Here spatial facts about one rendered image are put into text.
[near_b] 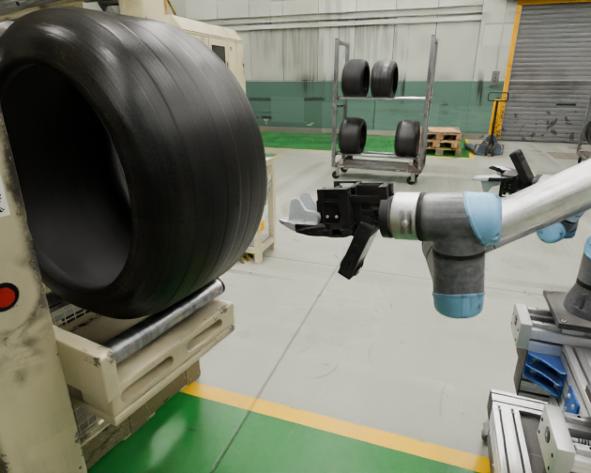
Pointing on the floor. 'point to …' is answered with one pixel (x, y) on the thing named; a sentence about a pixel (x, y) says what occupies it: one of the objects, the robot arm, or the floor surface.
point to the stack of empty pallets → (445, 141)
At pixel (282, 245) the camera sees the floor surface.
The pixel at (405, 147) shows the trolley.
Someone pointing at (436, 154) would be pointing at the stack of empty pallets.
